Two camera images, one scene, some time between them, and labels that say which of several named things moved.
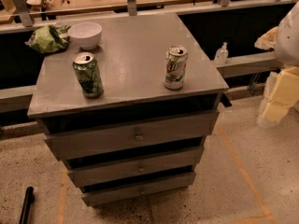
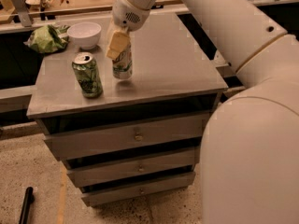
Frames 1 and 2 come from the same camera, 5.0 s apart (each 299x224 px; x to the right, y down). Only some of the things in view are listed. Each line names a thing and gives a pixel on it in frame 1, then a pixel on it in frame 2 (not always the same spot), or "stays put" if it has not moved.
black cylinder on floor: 29,200 stays put
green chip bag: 49,39 stays put
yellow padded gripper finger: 281,92 to 119,41
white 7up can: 175,66 to 122,65
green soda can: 88,75 stays put
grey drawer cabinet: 129,116 stays put
